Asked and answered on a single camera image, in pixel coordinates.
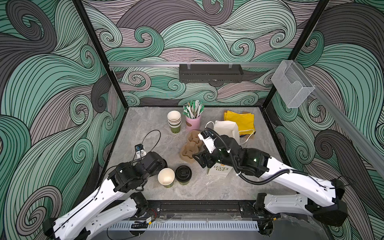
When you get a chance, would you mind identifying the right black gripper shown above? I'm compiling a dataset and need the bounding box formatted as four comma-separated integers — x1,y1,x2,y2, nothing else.
192,142,242,169

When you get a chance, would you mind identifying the white paper takeout bag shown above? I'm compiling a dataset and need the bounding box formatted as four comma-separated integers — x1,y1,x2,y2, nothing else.
206,121,255,177

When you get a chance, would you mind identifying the green paper coffee cup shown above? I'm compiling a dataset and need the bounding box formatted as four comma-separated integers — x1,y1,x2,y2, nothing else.
178,180,190,186

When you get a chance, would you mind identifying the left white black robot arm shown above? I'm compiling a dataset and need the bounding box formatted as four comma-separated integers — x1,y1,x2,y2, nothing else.
43,150,168,240

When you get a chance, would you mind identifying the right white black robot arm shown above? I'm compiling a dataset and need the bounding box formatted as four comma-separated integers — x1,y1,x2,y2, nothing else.
193,128,348,227

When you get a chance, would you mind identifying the brown pulp cup carrier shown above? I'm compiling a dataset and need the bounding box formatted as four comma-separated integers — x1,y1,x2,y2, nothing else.
180,130,203,163

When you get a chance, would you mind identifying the pink cup holder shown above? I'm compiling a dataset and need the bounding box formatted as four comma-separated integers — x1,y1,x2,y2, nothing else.
186,116,201,132

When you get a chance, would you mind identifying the yellow napkin stack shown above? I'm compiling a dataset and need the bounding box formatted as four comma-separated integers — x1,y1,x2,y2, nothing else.
224,111,255,136

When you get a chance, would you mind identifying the stack of green paper cups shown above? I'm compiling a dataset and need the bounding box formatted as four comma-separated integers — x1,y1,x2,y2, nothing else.
167,111,182,134

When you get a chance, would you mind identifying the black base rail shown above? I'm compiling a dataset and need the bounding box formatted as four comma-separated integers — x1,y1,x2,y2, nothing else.
80,199,319,220

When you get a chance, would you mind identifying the white slotted cable duct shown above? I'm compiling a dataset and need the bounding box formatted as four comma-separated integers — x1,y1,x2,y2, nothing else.
109,220,259,232

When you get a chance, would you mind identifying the black wall-mounted tray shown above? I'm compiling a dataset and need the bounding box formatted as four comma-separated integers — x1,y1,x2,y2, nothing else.
179,64,244,84

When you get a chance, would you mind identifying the clear acrylic wall holder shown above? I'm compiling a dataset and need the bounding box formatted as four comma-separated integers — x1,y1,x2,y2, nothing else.
271,60,315,109

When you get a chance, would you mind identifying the aluminium rail back wall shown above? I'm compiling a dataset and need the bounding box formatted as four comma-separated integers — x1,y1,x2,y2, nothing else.
108,61,281,69

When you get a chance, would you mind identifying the aluminium rail wall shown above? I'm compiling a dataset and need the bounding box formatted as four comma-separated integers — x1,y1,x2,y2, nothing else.
297,64,384,177
108,61,281,69

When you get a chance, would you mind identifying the aluminium rail right wall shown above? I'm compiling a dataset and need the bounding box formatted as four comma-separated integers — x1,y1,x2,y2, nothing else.
297,64,384,177

